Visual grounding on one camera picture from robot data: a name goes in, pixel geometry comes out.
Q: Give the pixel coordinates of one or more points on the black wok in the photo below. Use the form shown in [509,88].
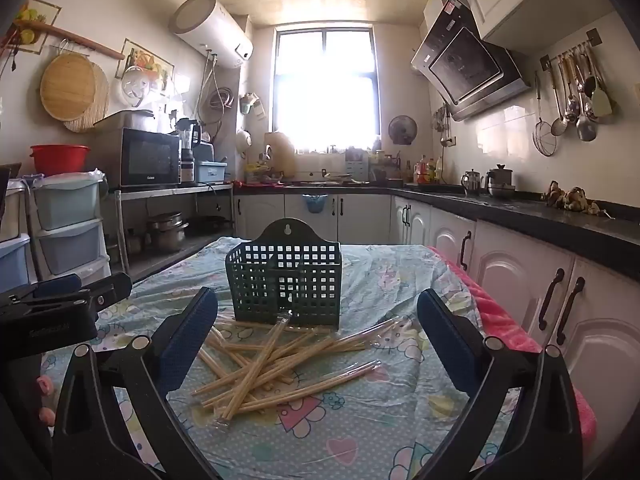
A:
[210,224]

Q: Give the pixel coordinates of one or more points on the small steel pot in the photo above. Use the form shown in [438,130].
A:
[132,242]

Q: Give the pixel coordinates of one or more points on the kitchen window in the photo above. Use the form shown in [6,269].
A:
[325,90]

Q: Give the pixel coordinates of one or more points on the steel kettle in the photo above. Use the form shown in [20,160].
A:
[471,184]

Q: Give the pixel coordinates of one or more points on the fruit wall poster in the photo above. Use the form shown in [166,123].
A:
[150,60]
[35,15]

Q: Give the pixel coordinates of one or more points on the small steel ladle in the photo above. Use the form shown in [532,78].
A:
[559,127]

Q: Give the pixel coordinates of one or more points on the red plastic basin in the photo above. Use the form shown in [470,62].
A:
[60,160]

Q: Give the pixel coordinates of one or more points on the green plastic utensil basket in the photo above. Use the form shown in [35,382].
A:
[280,280]

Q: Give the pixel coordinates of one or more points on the metal baking tray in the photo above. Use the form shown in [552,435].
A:
[125,119]

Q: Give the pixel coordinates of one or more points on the red label bottle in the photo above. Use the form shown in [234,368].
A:
[423,172]

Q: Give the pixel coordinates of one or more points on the black glass range hood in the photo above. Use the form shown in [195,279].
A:
[465,65]

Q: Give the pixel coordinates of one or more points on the blue hanging bin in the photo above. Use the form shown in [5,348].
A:
[314,204]

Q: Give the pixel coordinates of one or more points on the person's left hand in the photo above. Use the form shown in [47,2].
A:
[45,385]

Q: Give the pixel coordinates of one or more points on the white round hanging container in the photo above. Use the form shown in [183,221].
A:
[243,138]

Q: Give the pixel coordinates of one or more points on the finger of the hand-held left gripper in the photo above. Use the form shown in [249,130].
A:
[110,287]
[57,285]

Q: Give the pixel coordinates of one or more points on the steel lidded pot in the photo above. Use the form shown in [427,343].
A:
[500,180]

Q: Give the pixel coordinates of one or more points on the metal kitchen rack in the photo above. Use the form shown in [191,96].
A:
[165,192]

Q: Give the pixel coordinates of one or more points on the woven straw tray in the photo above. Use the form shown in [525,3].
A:
[97,112]

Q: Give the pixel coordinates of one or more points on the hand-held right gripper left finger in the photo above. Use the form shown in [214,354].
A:
[190,335]

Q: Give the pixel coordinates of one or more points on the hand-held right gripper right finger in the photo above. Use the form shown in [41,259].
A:
[450,340]

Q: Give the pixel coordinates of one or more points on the large steel ladle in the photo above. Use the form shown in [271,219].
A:
[586,130]

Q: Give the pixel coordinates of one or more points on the pink fleece blanket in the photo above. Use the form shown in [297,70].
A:
[505,330]

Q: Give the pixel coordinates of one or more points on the black kitchen countertop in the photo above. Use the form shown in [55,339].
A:
[550,220]

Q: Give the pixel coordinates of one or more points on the green wall-mounted holder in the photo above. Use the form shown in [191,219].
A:
[248,104]

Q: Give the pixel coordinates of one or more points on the black blender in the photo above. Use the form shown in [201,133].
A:
[187,152]

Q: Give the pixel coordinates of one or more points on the round bamboo tray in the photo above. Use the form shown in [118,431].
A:
[67,87]

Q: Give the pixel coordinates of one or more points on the metal utensil rail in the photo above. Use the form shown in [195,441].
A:
[593,36]

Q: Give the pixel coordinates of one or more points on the white cylindrical water heater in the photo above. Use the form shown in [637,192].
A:
[210,30]

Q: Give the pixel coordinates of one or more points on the black microwave oven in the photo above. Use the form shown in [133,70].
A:
[150,157]

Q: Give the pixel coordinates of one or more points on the printed light blue tablecloth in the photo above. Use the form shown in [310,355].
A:
[350,435]

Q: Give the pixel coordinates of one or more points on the pale blue plastic drawer unit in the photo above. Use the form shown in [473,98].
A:
[15,260]

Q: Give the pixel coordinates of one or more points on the heap of brown ginger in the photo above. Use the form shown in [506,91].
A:
[570,197]

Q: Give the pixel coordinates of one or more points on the pale green plastic drawer unit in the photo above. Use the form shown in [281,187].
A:
[65,250]

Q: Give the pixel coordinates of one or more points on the long wooden pole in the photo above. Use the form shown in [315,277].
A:
[80,41]

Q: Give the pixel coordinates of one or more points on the white round fan guard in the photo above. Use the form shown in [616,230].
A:
[135,87]

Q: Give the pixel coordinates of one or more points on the pale wooden cutting board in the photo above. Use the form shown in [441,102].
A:
[281,155]

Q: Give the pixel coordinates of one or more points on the blue plastic box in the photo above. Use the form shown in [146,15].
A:
[210,172]

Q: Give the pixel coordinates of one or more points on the small round wall fan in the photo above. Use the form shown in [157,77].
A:
[402,129]

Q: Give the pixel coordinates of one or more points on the green spatula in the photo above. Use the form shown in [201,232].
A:
[601,102]

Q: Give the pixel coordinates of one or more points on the white spice rack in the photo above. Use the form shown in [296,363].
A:
[357,162]

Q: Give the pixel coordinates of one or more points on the group of bamboo chopsticks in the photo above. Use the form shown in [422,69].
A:
[260,365]

